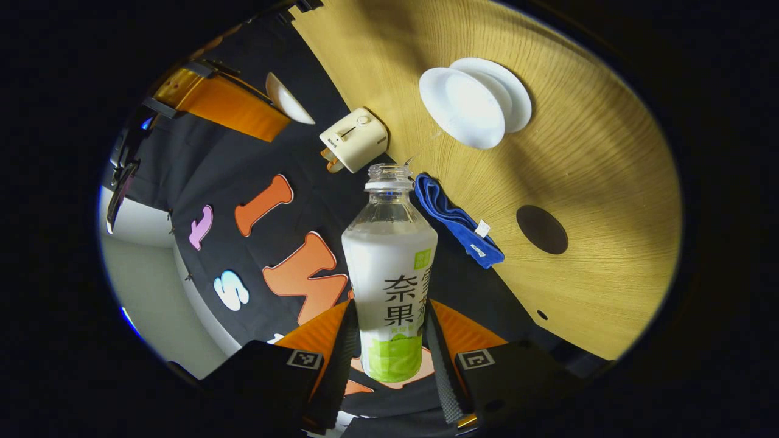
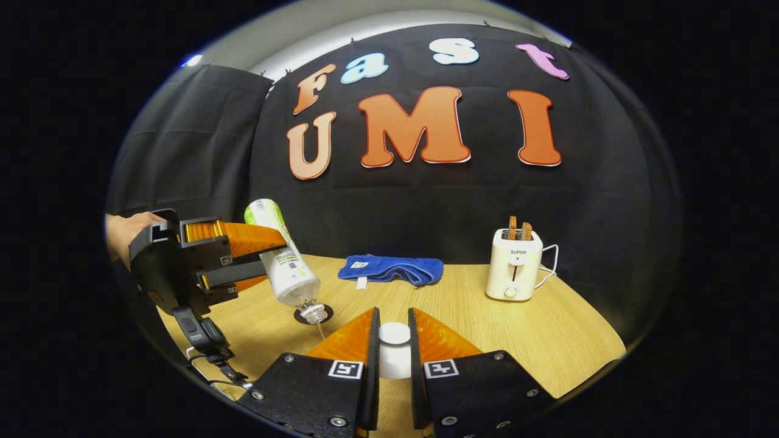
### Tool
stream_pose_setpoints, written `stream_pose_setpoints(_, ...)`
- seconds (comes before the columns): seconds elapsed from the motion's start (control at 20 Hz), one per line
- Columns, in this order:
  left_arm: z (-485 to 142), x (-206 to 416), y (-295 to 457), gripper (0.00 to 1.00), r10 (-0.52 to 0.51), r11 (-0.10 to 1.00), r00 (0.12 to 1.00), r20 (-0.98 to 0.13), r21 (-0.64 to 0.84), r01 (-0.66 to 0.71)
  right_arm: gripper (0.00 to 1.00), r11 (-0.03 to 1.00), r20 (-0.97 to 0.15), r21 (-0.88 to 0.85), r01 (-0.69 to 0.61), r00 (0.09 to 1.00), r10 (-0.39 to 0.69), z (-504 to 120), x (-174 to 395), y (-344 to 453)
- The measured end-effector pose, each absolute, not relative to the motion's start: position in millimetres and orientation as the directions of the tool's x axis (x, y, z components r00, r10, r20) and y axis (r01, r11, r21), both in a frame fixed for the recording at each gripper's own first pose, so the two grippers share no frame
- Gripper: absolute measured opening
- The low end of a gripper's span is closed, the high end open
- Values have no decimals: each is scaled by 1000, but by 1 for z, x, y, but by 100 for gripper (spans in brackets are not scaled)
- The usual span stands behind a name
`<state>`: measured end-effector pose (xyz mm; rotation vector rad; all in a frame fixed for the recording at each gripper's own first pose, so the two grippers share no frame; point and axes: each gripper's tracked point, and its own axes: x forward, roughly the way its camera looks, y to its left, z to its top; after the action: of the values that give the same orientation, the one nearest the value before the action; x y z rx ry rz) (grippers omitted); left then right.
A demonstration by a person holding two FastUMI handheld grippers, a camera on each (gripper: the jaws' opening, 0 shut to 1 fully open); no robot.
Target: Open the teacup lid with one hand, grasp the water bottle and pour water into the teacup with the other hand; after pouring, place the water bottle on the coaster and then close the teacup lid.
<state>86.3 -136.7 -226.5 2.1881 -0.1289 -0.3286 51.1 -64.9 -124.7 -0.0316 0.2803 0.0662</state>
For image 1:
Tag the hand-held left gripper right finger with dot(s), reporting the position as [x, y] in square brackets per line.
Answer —
[441, 365]

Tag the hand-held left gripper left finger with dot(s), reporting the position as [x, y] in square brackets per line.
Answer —
[338, 365]

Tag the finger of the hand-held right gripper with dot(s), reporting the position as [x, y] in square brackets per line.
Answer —
[225, 103]

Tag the clear water bottle green label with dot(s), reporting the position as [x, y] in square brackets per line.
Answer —
[389, 274]

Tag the dark brown round coaster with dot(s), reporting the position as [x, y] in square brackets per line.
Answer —
[541, 229]

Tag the white teacup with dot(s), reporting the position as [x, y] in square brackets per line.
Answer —
[465, 109]

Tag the white toaster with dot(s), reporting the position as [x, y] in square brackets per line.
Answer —
[356, 137]

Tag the blue towel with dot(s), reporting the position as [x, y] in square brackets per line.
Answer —
[456, 222]

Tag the white saucer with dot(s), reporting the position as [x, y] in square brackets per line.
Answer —
[514, 97]

